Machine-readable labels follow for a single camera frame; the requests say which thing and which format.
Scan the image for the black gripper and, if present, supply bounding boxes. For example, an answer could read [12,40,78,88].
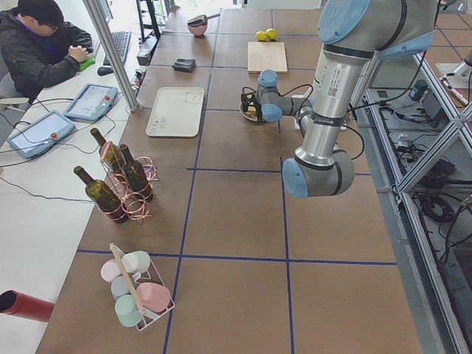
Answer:
[246,94,263,122]

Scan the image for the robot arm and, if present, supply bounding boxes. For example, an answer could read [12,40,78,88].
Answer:
[255,1,439,198]

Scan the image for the cream bear tray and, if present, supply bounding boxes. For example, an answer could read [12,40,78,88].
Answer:
[145,87,205,138]

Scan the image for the white round plate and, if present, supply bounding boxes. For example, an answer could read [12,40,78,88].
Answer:
[240,104,266,124]

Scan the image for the wooden cutting board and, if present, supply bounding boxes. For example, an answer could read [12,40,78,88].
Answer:
[247,41,288,74]

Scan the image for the yellow lemon left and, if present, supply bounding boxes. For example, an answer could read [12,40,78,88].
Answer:
[256,31,268,41]

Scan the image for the yellow lemon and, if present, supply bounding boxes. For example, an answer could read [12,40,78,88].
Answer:
[256,31,268,41]
[265,28,278,41]

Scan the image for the yellow lemon right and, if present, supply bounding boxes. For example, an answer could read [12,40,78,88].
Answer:
[265,28,278,41]

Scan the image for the grey folded cloth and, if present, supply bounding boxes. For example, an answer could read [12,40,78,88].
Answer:
[172,58,196,73]

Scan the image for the pink bowl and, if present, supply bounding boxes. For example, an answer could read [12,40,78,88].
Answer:
[187,24,208,37]

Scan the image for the metal scoop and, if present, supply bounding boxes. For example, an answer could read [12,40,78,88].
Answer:
[187,13,221,27]

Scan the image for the green wine bottle middle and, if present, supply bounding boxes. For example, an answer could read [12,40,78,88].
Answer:
[119,144,154,202]

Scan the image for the green wine bottle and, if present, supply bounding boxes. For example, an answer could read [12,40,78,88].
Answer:
[119,144,154,202]
[90,128,125,174]
[74,166,128,223]

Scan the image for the black keyboard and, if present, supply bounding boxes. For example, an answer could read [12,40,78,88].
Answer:
[111,31,132,63]

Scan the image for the black computer mouse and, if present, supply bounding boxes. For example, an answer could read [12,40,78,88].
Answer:
[97,66,114,76]

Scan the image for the green wine bottle back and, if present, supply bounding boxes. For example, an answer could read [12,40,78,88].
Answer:
[90,128,125,174]

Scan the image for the teach pendant far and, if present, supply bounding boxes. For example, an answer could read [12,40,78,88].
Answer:
[63,83,118,122]

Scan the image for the teach pendant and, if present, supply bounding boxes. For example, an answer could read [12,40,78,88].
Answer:
[7,111,75,159]
[63,83,118,122]

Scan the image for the green wine bottle front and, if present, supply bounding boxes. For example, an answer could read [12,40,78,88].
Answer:
[74,166,128,223]

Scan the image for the white cup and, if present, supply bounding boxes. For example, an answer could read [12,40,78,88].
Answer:
[121,251,150,274]

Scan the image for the teach pendant near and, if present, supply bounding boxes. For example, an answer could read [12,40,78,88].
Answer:
[7,111,75,159]

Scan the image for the person at desk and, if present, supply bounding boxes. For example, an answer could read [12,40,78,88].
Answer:
[1,0,93,103]

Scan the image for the lilac cup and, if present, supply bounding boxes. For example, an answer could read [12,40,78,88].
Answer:
[100,259,122,283]

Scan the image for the pink cup large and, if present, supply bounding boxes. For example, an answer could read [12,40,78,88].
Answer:
[136,282,171,313]

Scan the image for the grey blue cup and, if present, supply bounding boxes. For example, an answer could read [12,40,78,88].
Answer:
[111,276,130,301]

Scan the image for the mint green cup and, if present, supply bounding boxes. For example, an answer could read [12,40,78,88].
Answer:
[114,294,143,327]

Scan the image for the red cylinder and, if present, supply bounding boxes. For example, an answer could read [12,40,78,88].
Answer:
[1,290,55,322]

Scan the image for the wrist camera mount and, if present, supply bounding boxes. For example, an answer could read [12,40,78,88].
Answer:
[240,86,257,114]

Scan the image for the copper wire bottle rack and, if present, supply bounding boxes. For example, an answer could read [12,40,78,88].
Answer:
[100,161,153,223]

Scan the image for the green handled tool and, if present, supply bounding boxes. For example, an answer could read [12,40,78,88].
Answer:
[79,55,96,72]

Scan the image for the aluminium frame post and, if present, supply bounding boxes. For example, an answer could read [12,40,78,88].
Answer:
[83,0,139,112]

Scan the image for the white wire cup rack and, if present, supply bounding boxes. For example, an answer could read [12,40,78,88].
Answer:
[101,243,175,331]

